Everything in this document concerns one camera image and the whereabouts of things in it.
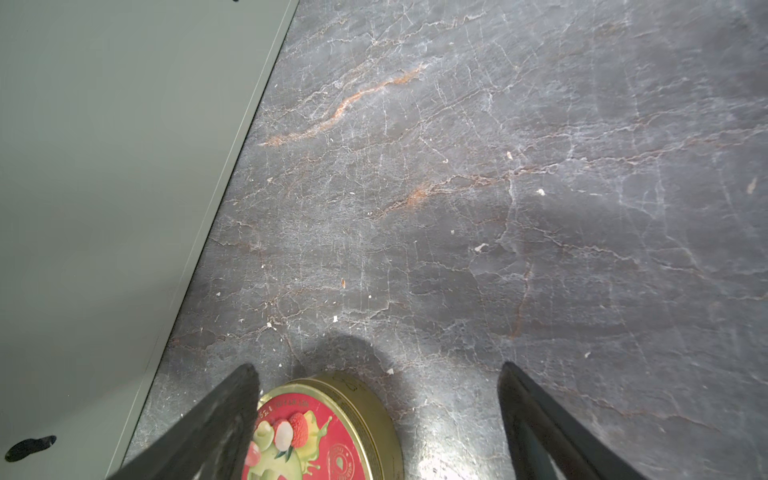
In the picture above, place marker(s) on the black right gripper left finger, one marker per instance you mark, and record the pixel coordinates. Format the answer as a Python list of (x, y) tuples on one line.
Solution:
[(211, 441)]

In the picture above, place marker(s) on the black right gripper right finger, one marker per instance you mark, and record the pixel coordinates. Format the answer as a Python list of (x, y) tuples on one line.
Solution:
[(547, 442)]

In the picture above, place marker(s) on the red lid tin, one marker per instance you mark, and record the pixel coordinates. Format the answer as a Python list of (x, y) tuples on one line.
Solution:
[(328, 426)]

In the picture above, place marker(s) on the grey metal cabinet counter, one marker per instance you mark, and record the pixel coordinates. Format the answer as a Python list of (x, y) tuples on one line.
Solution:
[(121, 123)]

